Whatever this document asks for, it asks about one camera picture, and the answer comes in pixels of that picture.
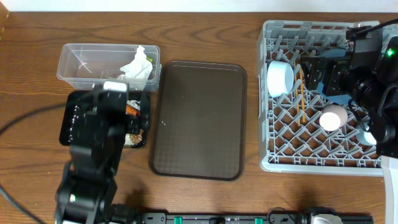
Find large blue bowl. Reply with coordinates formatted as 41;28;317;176
317;49;351;105

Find orange carrot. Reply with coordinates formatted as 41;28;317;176
126;105;140;116

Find aluminium foil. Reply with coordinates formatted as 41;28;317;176
117;73;126;80

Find small light blue bowl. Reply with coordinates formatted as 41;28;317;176
267;61;294;98

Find brown shiitake mushroom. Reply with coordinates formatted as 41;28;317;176
127;129;144;145

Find white rice grains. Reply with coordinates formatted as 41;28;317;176
59;100;146;149

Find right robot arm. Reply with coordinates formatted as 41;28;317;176
300;19;397;223

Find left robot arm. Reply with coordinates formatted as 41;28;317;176
55;90;150;223

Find black waste tray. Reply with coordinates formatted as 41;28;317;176
59;91;150;149

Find grey dishwasher rack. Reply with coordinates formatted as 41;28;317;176
257;21;397;177

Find pink cup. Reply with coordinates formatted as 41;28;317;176
319;105;348;131

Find light blue cup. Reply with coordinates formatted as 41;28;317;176
356;126;377;146

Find brown plastic tray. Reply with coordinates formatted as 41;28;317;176
149;60;247;181

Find clear plastic bin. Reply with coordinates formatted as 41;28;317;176
57;44;162;91

